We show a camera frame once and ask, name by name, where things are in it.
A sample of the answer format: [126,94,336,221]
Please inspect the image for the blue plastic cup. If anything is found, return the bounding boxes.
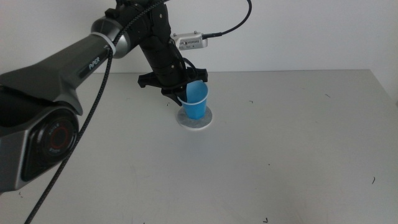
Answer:
[177,80,210,121]

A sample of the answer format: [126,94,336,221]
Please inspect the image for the thin black gripper wire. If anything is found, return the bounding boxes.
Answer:
[182,57,198,78]

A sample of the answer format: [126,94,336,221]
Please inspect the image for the black camera cable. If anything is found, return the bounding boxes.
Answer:
[201,0,253,40]

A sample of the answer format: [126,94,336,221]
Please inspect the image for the round grey cup mat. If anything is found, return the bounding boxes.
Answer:
[176,106,213,131]

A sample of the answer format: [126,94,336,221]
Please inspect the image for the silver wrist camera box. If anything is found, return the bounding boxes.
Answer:
[170,30,208,51]

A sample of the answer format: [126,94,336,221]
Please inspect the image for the white cable tie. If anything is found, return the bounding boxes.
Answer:
[91,30,118,56]

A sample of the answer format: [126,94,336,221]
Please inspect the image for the braided black cable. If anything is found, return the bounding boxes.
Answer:
[23,0,167,224]

